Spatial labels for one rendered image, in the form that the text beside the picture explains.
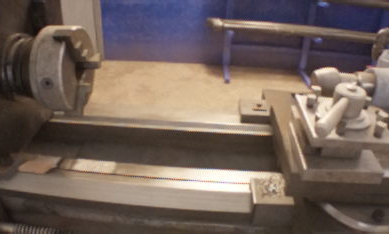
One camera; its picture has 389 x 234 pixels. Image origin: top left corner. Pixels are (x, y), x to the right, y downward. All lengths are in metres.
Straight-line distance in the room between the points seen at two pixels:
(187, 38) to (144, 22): 0.59
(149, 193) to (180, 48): 3.29
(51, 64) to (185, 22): 3.17
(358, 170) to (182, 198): 0.43
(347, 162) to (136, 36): 3.62
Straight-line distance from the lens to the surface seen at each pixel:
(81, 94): 0.88
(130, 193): 0.81
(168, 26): 3.91
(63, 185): 0.87
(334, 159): 0.62
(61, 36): 0.82
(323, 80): 0.86
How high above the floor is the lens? 1.41
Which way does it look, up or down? 31 degrees down
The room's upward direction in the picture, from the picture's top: 2 degrees clockwise
